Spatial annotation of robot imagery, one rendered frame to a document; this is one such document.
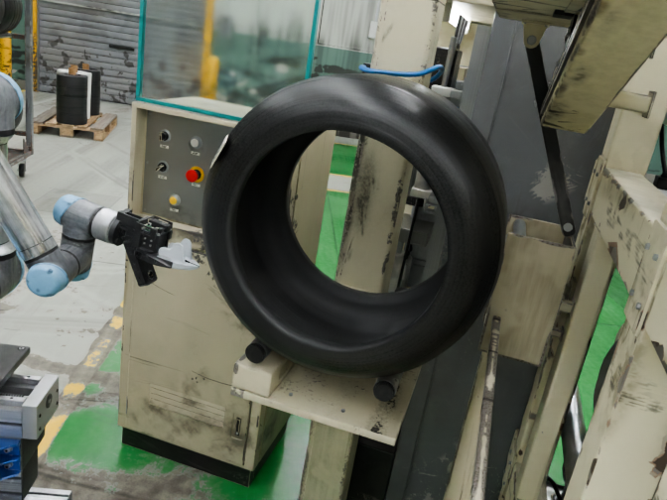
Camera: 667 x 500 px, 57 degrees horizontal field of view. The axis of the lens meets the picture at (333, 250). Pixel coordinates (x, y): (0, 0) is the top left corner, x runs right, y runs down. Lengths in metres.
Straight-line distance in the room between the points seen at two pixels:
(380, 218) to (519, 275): 0.36
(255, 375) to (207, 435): 0.97
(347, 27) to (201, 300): 8.77
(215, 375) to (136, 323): 0.33
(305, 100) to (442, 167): 0.27
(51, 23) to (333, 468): 9.97
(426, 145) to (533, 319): 0.58
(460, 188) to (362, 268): 0.56
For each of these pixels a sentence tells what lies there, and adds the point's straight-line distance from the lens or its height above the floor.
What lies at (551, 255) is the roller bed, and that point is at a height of 1.17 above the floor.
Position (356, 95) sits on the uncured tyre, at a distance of 1.08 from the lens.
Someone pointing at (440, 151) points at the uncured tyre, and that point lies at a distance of 1.05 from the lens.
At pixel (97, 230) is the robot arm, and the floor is 1.06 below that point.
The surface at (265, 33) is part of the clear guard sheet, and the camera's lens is 1.84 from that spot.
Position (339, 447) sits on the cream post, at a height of 0.46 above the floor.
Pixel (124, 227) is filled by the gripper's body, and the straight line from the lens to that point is 1.46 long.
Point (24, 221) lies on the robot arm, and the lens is 1.41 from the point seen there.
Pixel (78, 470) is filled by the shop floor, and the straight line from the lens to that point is 2.43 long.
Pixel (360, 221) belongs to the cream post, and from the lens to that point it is 1.53.
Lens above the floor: 1.54
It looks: 19 degrees down
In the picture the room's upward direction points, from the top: 9 degrees clockwise
